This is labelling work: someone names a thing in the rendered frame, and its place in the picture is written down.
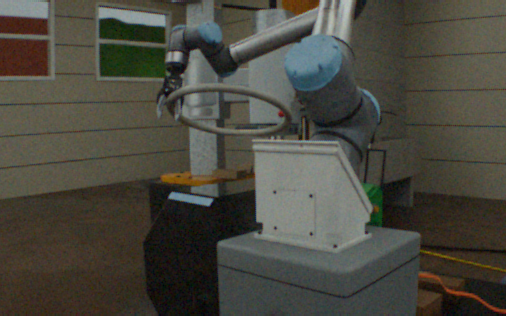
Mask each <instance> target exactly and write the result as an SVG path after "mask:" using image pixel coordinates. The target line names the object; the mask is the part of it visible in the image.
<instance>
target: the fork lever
mask: <svg viewBox="0 0 506 316"><path fill-rule="evenodd" d="M270 127H274V126H234V130H260V129H266V128H270ZM290 135H297V126H288V127H287V128H286V129H284V130H283V131H281V132H278V133H275V134H272V135H267V136H259V137H253V136H243V137H234V138H264V137H277V136H290Z"/></svg>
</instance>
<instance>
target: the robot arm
mask: <svg viewBox="0 0 506 316"><path fill-rule="evenodd" d="M367 2H368V0H321V1H320V4H319V7H318V8H316V9H314V10H309V11H308V12H306V13H304V14H302V15H300V16H298V17H293V18H291V19H289V20H287V21H285V22H283V23H280V24H279V25H277V26H275V27H271V28H269V29H266V30H264V31H262V32H260V33H258V34H256V35H254V36H251V37H249V38H247V39H245V40H243V41H241V42H236V43H234V44H231V45H229V46H226V47H225V45H224V44H223V43H222V42H221V37H222V31H221V28H220V27H219V26H218V25H217V24H216V23H215V22H212V21H208V22H202V23H200V24H197V25H194V26H191V27H189V26H187V25H180V26H176V27H174V28H172V30H171V33H170V37H169V38H170V40H169V45H168V52H167V55H166V57H165V63H164V65H165V67H166V70H167V72H169V73H170V76H166V75H165V77H164V83H163V89H162V88H161V90H160V92H159V93H158V95H157V113H158V117H159V119H160V116H161V114H162V111H163V110H164V105H165V104H166V102H167V99H168V97H169V95H170V94H171V93H172V92H174V91H175V90H177V89H178V88H181V87H182V83H183V81H184V79H183V78H181V76H180V75H182V74H184V73H185V71H186V70H187V69H188V63H190V61H189V58H190V52H191V51H194V50H198V49H199V50H200V51H201V52H202V54H203V55H204V56H205V59H206V61H207V62H208V64H209V65H210V67H211V68H212V70H213V71H214V72H215V73H216V74H217V75H218V76H219V77H222V78H224V77H228V76H231V75H232V74H234V73H235V72H236V71H237V69H238V66H240V65H243V64H245V63H248V62H250V61H252V60H254V59H257V58H259V57H261V56H263V55H265V54H268V53H270V52H272V51H274V50H277V49H279V48H281V47H283V46H286V45H290V44H292V43H294V42H296V41H298V40H300V39H302V40H301V43H299V44H297V43H296V44H295V46H294V47H292V48H291V49H290V50H289V52H288V53H287V55H286V57H285V63H284V69H285V71H286V74H287V77H288V80H289V82H290V83H291V84H292V86H293V88H294V89H295V91H296V93H297V95H298V97H299V98H300V100H301V102H302V104H303V106H304V107H305V109H306V111H307V113H308V115H309V117H310V118H311V120H312V122H313V124H314V125H315V130H314V132H313V134H312V136H311V138H310V140H309V141H337V142H338V143H339V144H340V146H341V148H342V150H343V152H344V154H345V155H346V157H347V159H348V161H349V163H350V165H351V167H352V168H353V170H354V172H355V174H356V176H357V178H358V179H359V165H360V163H361V161H362V159H363V156H364V154H365V152H366V150H367V148H368V146H369V143H370V141H371V139H372V137H373V135H374V133H375V131H376V130H377V129H376V128H377V126H378V122H379V118H380V108H379V104H378V102H377V100H376V99H375V98H374V97H373V95H371V94H370V93H369V92H368V91H366V90H364V89H363V90H361V89H360V87H359V86H358V84H357V82H356V79H355V77H354V75H353V69H354V63H355V54H354V52H353V49H352V48H351V46H350V41H351V37H350V36H351V31H352V25H353V22H354V21H355V20H356V18H357V17H359V16H360V15H361V14H362V12H363V11H364V8H365V6H366V4H367ZM309 35H310V36H309ZM166 77H168V78H166ZM166 98H167V99H166ZM183 103H184V96H182V97H179V98H178V99H176V100H175V101H174V103H173V106H174V107H175V109H174V113H175V115H174V121H176V120H177V119H178V117H179V114H180V112H181V109H182V106H183Z"/></svg>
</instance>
